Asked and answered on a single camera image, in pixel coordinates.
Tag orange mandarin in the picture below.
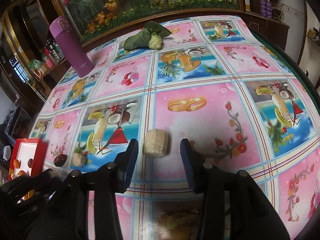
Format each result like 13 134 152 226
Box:
18 170 27 176
13 159 21 169

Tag red white shallow box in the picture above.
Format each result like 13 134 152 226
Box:
8 138 48 180

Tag fruit print tablecloth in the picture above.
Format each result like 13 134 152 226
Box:
30 15 319 239

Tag pink bottle on counter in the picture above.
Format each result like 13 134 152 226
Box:
44 49 55 68

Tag green leafy vegetable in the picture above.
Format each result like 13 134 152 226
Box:
123 21 171 51

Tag purple thermos bottle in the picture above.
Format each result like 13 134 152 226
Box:
49 16 94 77

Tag purple bottles on shelf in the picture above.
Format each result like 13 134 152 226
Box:
260 0 273 18

